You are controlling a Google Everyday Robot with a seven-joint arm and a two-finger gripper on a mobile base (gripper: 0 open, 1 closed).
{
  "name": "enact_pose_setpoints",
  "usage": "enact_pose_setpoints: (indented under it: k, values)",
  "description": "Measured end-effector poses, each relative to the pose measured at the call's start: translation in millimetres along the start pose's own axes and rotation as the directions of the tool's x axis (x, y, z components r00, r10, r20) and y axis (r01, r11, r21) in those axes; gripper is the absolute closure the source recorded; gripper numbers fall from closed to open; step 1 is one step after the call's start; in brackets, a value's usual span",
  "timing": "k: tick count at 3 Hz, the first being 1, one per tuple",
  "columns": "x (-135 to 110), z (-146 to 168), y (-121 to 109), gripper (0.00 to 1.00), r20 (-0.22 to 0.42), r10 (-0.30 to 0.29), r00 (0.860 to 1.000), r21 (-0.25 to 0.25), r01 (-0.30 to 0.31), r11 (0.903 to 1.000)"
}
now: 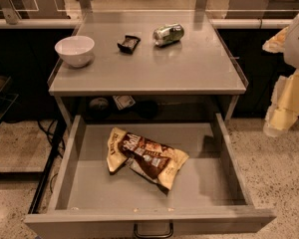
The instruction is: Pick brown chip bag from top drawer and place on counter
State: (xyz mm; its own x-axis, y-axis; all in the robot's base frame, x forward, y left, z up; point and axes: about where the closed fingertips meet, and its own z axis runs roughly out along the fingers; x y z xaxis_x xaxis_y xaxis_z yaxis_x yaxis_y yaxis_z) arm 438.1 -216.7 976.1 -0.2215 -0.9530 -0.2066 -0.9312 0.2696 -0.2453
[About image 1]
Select dark round object under counter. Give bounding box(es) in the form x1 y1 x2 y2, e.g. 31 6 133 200
89 98 110 118

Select green soda can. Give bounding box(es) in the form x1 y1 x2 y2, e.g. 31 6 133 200
152 23 184 47

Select grey counter cabinet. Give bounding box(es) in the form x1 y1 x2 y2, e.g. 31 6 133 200
47 10 249 127

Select black floor cables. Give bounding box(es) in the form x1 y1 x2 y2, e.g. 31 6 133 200
36 118 66 194

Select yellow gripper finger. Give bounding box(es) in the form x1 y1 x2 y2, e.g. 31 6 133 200
263 70 299 137
262 27 288 53

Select white bowl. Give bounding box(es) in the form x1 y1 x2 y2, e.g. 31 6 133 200
55 36 95 68

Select black drawer handle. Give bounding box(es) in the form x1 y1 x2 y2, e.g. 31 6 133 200
134 222 174 239

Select brown chip bag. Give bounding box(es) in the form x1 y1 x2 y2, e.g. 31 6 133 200
107 127 188 190

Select patterned packet under counter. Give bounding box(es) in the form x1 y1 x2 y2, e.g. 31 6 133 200
113 96 136 111

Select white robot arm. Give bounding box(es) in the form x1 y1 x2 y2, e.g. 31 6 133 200
262 14 299 137

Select small black snack packet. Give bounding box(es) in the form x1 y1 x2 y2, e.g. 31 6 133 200
117 35 141 55

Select grey open top drawer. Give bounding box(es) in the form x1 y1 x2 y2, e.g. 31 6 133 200
25 116 276 239

